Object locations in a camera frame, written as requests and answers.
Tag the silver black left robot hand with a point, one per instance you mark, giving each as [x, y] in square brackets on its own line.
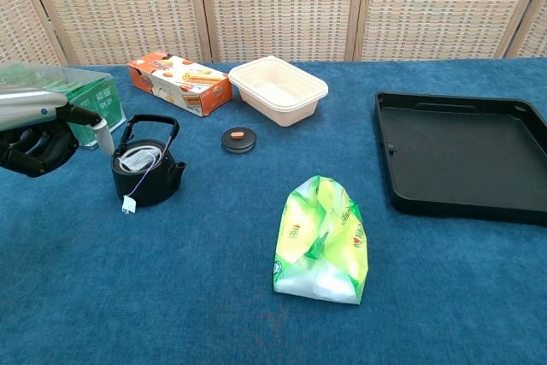
[30, 125]

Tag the white tea bag with tag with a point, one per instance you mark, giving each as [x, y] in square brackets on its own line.
[136, 161]

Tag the clear box of green packets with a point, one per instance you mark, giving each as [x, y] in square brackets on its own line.
[92, 100]

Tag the black cast iron teapot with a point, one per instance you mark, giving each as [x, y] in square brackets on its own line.
[147, 187]

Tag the black teapot lid orange knob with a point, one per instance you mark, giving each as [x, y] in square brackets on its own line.
[238, 139]

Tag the green and white plastic bag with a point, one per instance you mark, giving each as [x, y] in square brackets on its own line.
[320, 245]

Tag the orange snack carton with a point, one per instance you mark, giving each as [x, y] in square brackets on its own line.
[184, 85]

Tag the cream plastic food container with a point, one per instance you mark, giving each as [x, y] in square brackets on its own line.
[278, 91]

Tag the woven folding screen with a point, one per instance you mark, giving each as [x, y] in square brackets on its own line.
[273, 6]

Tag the blue table cloth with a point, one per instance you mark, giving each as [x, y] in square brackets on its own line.
[239, 331]

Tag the black plastic tray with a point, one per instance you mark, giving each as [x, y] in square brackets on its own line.
[461, 155]

